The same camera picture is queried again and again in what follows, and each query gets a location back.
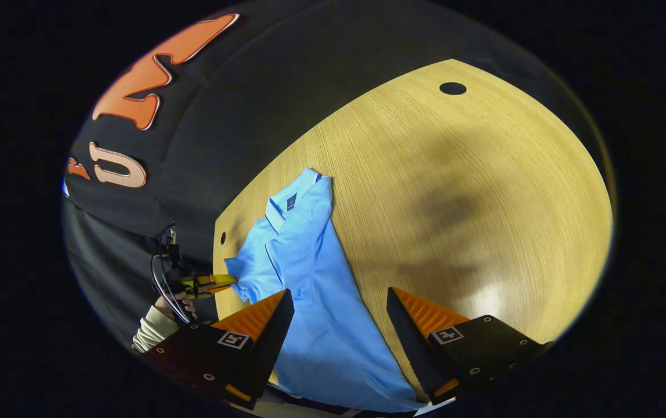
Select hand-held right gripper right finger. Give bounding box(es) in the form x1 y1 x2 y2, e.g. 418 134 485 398
386 287 554 406

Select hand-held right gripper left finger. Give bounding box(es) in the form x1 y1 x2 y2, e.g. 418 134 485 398
144 289 295 410

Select light blue T-shirt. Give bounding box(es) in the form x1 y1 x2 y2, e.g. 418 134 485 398
224 167 426 413

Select black backdrop cloth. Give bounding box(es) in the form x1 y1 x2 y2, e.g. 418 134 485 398
61 0 615 349

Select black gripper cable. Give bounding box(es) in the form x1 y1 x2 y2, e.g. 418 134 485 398
151 254 191 325

